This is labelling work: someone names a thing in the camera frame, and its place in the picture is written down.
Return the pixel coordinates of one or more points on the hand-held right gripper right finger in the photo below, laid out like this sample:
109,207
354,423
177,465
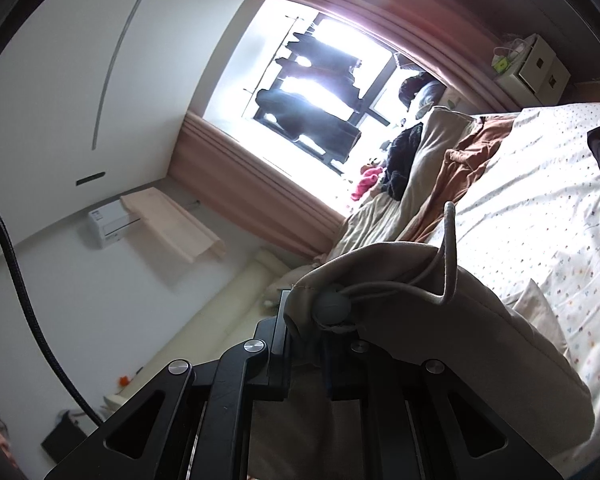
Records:
350,380

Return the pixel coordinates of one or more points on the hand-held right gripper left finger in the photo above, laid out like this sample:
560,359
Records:
230,375

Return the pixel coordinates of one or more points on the beige jacket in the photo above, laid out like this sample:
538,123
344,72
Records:
430,310

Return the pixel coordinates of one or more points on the cream padded headboard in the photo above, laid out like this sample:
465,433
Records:
205,320

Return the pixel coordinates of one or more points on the grey plush toy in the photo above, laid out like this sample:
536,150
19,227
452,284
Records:
272,292

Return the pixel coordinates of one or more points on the small orange toy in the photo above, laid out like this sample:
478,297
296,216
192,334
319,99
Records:
124,380

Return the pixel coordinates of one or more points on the beige duvet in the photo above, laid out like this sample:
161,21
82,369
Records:
370,225

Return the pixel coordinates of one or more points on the cream cloth cover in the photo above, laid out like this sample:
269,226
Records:
175,225

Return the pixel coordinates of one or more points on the black device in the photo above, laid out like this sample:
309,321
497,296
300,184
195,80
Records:
70,435

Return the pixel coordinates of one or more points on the white air conditioner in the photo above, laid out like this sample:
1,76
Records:
110,222

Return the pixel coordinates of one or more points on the pink cloth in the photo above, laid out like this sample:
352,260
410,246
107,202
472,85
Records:
365,182

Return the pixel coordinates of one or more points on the crumpled black cloth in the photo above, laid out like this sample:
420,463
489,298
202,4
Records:
400,160

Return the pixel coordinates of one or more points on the brown blanket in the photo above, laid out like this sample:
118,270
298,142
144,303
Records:
465,165

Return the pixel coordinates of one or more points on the long dark hanging garment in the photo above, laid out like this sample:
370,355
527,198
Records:
320,125

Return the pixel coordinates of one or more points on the spotted white bed sheet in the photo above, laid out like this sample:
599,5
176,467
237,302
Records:
555,210

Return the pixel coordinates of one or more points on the dark framed window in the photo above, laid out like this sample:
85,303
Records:
380,95

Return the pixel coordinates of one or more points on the short dark hanging garment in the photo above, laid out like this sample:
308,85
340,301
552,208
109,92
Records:
325,52

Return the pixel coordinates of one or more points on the small green object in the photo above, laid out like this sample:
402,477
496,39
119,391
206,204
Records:
501,63

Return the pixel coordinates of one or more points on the white bedside cabinet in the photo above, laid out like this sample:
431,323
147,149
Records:
540,65

